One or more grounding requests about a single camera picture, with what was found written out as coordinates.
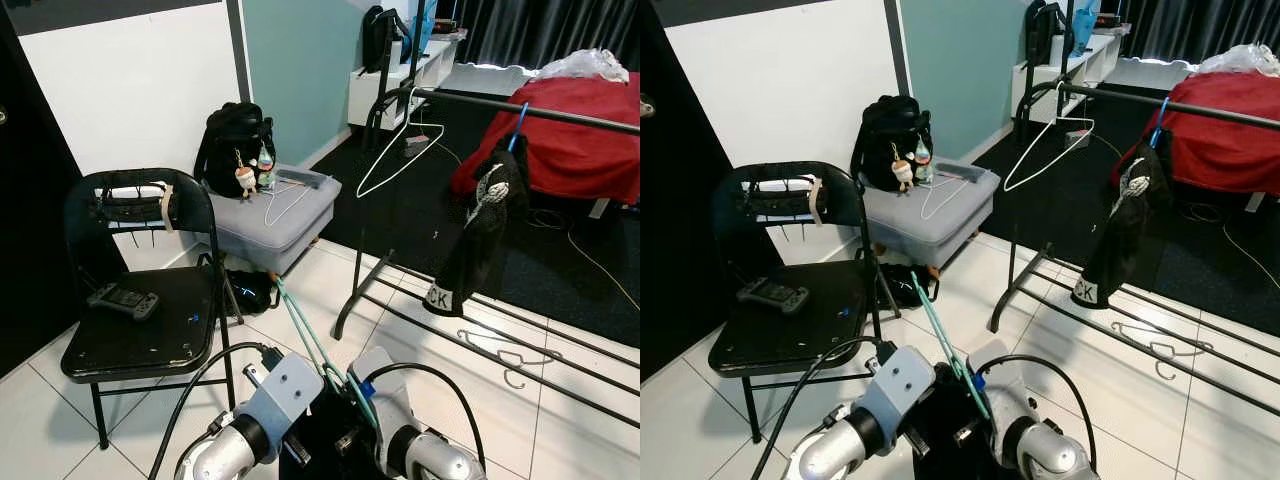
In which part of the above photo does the dark navy garment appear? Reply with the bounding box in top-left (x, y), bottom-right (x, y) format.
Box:
top-left (905, 390), bottom-right (1011, 480)
top-left (280, 385), bottom-right (401, 480)

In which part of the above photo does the teal plastic hanger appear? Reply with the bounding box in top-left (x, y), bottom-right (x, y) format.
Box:
top-left (275, 280), bottom-right (381, 431)
top-left (908, 270), bottom-right (991, 421)

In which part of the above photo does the black white printed garment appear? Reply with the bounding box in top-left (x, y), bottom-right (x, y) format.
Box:
top-left (423, 135), bottom-right (531, 318)
top-left (1072, 140), bottom-right (1176, 309)

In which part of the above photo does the black bag with orange accents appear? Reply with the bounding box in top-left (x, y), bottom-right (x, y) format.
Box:
top-left (880, 262), bottom-right (941, 311)
top-left (225, 268), bottom-right (281, 316)

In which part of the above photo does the black folding chair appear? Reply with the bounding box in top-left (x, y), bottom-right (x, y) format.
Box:
top-left (710, 162), bottom-right (886, 446)
top-left (62, 168), bottom-right (241, 451)

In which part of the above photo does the grey handheld game console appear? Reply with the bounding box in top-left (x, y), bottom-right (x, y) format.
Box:
top-left (735, 278), bottom-right (811, 316)
top-left (85, 283), bottom-right (161, 321)

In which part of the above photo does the grey ottoman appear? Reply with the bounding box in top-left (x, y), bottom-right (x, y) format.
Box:
top-left (205, 165), bottom-right (343, 276)
top-left (862, 158), bottom-right (1001, 269)

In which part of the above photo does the black backpack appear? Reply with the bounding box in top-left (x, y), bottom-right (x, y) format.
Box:
top-left (193, 102), bottom-right (276, 199)
top-left (850, 95), bottom-right (936, 193)

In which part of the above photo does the white shelf unit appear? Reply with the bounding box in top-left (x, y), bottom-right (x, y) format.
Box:
top-left (1010, 30), bottom-right (1126, 123)
top-left (348, 35), bottom-right (466, 131)

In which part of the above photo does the red cloth cover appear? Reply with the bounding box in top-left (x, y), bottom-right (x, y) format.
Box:
top-left (1115, 70), bottom-right (1280, 196)
top-left (450, 72), bottom-right (641, 206)

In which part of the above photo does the white low ledge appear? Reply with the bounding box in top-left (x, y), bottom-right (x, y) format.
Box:
top-left (1105, 55), bottom-right (1201, 91)
top-left (440, 62), bottom-right (541, 98)

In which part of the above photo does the black metal clothes rack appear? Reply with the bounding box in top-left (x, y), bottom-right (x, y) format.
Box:
top-left (988, 80), bottom-right (1280, 416)
top-left (332, 85), bottom-right (641, 431)

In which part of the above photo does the light blue bag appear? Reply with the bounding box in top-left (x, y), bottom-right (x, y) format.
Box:
top-left (410, 0), bottom-right (438, 56)
top-left (1070, 0), bottom-right (1101, 56)

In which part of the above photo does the white plastic bag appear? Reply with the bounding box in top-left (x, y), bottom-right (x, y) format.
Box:
top-left (535, 48), bottom-right (631, 83)
top-left (1195, 43), bottom-right (1280, 76)

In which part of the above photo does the dark curtain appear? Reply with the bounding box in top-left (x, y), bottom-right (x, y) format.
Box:
top-left (460, 0), bottom-right (641, 71)
top-left (1120, 0), bottom-right (1280, 63)

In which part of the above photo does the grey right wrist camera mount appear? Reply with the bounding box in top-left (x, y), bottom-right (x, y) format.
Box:
top-left (968, 340), bottom-right (1036, 431)
top-left (348, 345), bottom-right (421, 441)

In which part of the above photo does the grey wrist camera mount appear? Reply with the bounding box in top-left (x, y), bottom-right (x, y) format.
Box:
top-left (968, 340), bottom-right (1036, 431)
top-left (865, 345), bottom-right (936, 431)
top-left (235, 350), bottom-right (326, 436)
top-left (348, 345), bottom-right (421, 441)

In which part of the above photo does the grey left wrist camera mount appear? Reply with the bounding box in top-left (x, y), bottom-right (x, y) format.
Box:
top-left (865, 345), bottom-right (936, 431)
top-left (235, 350), bottom-right (326, 436)

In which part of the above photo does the white wire hanger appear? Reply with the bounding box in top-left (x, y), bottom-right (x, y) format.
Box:
top-left (920, 170), bottom-right (976, 221)
top-left (355, 95), bottom-right (446, 199)
top-left (262, 175), bottom-right (321, 229)
top-left (1003, 90), bottom-right (1096, 193)

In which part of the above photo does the yellow floor cable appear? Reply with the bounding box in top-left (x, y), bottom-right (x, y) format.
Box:
top-left (1185, 205), bottom-right (1280, 291)
top-left (530, 210), bottom-right (641, 311)

